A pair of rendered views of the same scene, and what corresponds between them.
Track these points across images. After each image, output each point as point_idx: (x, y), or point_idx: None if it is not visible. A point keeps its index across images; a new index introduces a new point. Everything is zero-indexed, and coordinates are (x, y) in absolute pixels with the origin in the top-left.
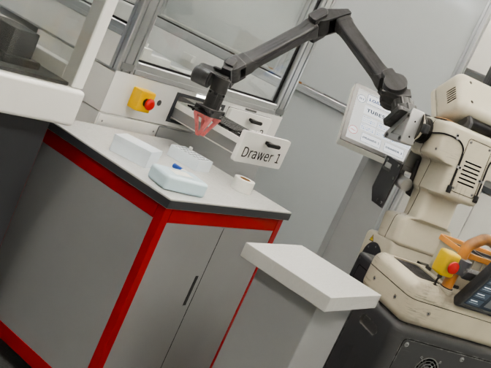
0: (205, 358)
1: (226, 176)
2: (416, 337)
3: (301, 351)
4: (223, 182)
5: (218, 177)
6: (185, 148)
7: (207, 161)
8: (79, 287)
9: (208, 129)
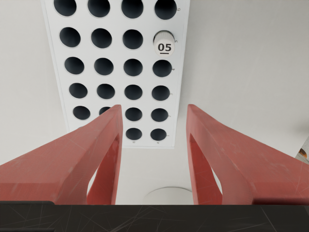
0: None
1: (259, 139)
2: None
3: None
4: (151, 173)
5: (177, 150)
6: (146, 22)
7: (144, 142)
8: None
9: (192, 185)
